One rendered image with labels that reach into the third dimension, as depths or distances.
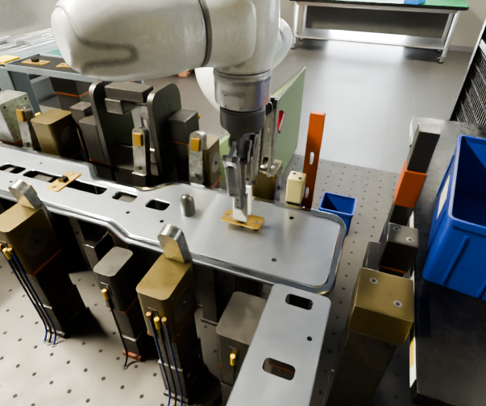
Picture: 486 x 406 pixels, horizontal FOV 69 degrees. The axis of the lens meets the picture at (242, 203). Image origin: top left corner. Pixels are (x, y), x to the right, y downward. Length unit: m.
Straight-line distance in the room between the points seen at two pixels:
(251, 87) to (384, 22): 6.46
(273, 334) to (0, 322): 0.76
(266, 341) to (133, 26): 0.45
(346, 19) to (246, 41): 6.52
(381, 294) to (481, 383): 0.15
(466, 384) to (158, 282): 0.44
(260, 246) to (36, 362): 0.59
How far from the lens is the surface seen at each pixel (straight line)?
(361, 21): 6.98
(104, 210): 0.83
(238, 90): 0.54
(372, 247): 0.73
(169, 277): 0.58
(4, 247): 0.83
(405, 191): 0.77
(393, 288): 0.58
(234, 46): 0.50
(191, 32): 0.47
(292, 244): 0.70
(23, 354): 1.03
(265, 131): 0.77
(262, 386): 0.53
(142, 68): 0.47
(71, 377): 0.95
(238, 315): 0.61
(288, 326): 0.58
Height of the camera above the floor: 1.48
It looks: 37 degrees down
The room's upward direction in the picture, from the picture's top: straight up
